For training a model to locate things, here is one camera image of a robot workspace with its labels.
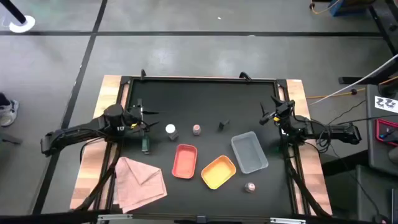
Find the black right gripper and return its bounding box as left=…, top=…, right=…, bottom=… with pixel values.
left=259, top=95, right=296, bottom=126

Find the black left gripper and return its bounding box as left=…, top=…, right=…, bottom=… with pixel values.
left=124, top=105, right=160, bottom=131

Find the white-lid spice jar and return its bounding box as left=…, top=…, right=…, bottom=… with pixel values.
left=164, top=123, right=180, bottom=141

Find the dark green spice bottle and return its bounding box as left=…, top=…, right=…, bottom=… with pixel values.
left=141, top=134, right=151, bottom=155

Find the yellow plastic tray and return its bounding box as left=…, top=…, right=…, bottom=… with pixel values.
left=200, top=154, right=237, bottom=190

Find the clear grey plastic bin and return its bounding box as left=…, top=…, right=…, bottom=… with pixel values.
left=230, top=131, right=269, bottom=175

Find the red plastic tray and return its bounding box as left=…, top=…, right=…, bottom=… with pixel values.
left=171, top=143, right=198, bottom=180

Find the pink folded cloth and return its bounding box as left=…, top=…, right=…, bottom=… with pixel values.
left=113, top=156, right=168, bottom=215

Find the red-framed device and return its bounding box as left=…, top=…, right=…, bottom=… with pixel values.
left=374, top=118, right=398, bottom=144

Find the white printed label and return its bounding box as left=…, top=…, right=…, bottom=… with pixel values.
left=374, top=95, right=398, bottom=113

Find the black equipment cart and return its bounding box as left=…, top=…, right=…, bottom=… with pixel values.
left=365, top=83, right=398, bottom=178

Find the blue box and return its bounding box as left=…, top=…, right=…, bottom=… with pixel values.
left=328, top=0, right=368, bottom=17

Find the grey furniture leg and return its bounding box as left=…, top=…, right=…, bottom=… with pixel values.
left=0, top=132, right=23, bottom=146

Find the person's white shoe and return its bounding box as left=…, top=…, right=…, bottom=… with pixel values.
left=0, top=92, right=19, bottom=128

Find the black stand leg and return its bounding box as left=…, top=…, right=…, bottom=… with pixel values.
left=368, top=0, right=398, bottom=57

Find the black pole with white base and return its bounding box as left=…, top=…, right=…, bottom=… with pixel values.
left=0, top=0, right=36, bottom=34

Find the yellow floor cable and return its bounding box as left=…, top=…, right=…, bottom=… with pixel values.
left=306, top=88, right=366, bottom=100

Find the black aluminium table frame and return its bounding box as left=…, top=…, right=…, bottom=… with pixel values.
left=73, top=70, right=333, bottom=218

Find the white cable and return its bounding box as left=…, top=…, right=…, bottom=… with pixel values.
left=307, top=54, right=398, bottom=106

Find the orange cable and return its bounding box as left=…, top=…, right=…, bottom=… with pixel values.
left=309, top=0, right=340, bottom=15

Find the black camera rail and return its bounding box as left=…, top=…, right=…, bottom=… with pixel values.
left=0, top=210, right=398, bottom=224

